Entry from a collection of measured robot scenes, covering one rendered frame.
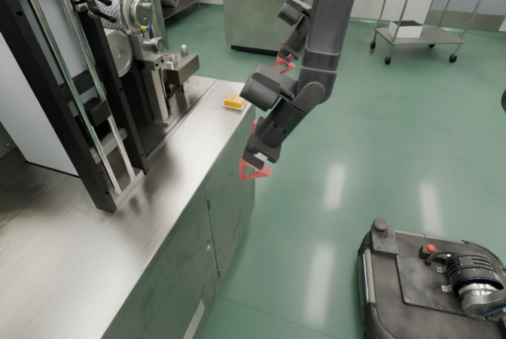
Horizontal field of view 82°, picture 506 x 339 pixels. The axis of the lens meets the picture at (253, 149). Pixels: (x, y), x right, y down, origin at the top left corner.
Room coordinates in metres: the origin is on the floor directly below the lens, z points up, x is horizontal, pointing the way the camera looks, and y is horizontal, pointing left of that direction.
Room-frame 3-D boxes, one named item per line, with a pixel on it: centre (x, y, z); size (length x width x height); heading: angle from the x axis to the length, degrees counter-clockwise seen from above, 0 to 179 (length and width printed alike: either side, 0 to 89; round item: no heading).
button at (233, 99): (0.98, 0.07, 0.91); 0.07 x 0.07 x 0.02; 71
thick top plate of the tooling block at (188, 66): (1.12, 0.43, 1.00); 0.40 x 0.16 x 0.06; 71
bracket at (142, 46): (0.86, 0.31, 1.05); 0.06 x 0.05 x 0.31; 71
